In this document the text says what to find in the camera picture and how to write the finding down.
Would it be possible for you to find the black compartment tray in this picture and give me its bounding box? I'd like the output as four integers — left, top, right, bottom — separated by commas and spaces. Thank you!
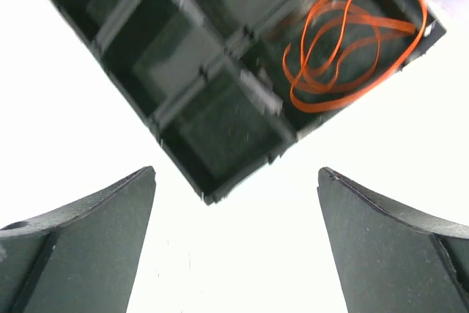
50, 0, 446, 205

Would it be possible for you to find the red-orange wire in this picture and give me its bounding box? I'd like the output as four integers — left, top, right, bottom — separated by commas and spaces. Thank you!
281, 0, 429, 114

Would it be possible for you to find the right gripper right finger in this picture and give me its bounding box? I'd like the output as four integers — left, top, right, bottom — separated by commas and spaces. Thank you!
317, 167, 468, 313

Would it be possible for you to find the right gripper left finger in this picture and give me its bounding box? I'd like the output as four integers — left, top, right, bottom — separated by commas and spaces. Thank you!
1, 166, 156, 313

